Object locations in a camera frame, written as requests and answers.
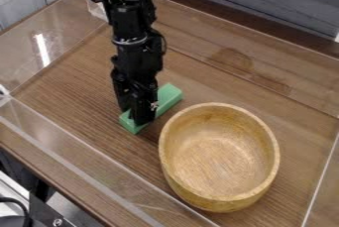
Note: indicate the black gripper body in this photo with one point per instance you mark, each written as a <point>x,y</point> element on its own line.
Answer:
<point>136,62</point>

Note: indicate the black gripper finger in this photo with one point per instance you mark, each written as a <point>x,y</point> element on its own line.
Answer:
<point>143,103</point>
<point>122,92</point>

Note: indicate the green rectangular block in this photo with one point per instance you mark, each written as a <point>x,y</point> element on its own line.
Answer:
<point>170,95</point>

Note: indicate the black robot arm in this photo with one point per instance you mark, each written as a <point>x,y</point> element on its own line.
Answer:
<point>131,18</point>

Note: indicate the brown wooden bowl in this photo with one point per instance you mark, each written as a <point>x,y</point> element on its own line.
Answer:
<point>219,156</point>

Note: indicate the clear acrylic corner bracket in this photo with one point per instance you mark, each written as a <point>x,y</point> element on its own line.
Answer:
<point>96,9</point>

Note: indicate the black metal bracket with bolt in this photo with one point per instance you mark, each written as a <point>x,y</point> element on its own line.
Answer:
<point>44,216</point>

